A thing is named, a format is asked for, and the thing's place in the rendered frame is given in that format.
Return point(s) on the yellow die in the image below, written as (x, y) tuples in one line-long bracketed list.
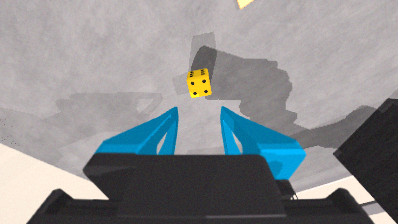
[(199, 83)]

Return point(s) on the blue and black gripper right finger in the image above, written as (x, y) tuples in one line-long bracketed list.
[(282, 153)]

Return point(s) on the peach flat mat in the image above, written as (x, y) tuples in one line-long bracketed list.
[(243, 3)]

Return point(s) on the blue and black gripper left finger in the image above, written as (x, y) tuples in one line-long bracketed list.
[(143, 139)]

